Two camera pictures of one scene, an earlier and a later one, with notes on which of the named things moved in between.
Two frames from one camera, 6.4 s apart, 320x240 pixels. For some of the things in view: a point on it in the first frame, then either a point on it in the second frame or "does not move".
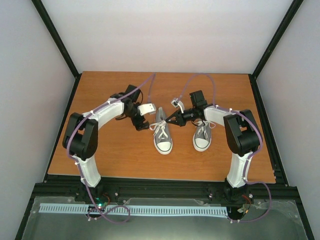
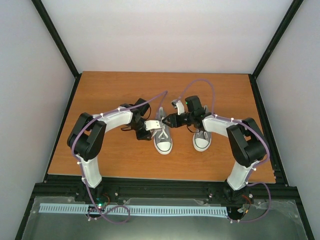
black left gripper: [136, 124] to [142, 136]
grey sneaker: [162, 141] does not move
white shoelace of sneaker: [156, 125] does not move
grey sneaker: [202, 137] does not move
